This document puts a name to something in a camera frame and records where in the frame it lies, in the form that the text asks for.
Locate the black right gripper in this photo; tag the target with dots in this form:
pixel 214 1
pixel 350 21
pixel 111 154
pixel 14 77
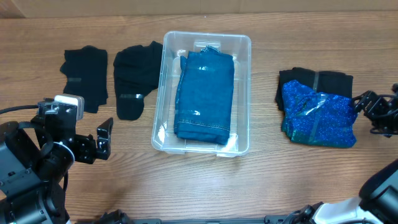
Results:
pixel 375 101

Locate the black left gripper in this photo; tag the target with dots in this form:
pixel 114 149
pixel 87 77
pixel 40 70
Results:
pixel 88 154

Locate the black cloth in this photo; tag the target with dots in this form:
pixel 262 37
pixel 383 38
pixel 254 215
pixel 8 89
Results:
pixel 323 81

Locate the blue sparkly garment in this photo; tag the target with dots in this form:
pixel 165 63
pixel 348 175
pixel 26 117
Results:
pixel 317 118

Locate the blue jeans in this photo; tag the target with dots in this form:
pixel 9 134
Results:
pixel 204 97

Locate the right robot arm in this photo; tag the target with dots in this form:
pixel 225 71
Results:
pixel 376 202

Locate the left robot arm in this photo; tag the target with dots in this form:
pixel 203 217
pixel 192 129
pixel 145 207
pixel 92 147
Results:
pixel 36 156

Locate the black folded sock left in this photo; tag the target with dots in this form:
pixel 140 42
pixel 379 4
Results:
pixel 86 73

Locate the black folded sock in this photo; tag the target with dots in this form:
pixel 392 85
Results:
pixel 86 73
pixel 136 74

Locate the black folded sock right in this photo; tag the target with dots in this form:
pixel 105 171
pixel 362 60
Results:
pixel 136 74

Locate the clear plastic storage bin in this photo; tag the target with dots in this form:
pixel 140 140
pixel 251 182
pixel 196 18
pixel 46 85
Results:
pixel 180 43

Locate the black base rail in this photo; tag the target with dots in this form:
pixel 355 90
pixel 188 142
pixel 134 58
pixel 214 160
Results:
pixel 119 217

